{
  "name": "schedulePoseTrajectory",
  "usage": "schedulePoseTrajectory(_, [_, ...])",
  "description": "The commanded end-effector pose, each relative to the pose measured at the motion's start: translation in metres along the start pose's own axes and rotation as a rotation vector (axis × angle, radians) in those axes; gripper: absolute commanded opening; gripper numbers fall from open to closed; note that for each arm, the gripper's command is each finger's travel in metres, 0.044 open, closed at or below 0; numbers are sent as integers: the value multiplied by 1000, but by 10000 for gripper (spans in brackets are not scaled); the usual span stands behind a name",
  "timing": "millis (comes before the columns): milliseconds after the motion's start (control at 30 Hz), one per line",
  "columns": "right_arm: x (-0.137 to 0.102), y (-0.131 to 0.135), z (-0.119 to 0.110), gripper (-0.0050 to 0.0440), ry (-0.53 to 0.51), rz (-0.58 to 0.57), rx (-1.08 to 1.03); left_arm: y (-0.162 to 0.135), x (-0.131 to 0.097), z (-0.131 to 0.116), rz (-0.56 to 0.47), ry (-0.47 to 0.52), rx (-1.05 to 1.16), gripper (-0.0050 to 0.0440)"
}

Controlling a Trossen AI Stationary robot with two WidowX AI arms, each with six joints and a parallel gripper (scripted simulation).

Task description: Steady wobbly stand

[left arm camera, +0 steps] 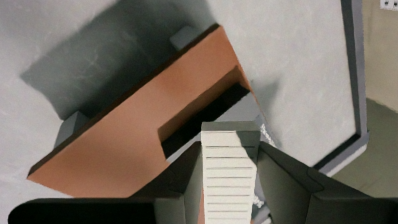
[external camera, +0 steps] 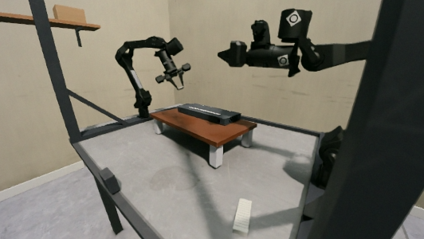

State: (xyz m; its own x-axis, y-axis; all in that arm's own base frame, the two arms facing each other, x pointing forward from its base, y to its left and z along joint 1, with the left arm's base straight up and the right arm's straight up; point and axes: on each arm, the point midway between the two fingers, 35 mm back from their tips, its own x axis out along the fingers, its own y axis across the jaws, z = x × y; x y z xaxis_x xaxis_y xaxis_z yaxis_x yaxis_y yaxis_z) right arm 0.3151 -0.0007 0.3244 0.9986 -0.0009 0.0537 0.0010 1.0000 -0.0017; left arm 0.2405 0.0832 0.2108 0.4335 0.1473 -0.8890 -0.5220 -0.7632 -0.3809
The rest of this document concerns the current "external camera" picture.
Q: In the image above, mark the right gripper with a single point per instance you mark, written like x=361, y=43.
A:
x=236, y=55

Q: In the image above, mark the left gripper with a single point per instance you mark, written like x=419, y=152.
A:
x=169, y=66

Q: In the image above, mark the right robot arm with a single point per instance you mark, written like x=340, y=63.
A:
x=293, y=26

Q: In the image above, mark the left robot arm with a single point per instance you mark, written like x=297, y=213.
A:
x=143, y=99

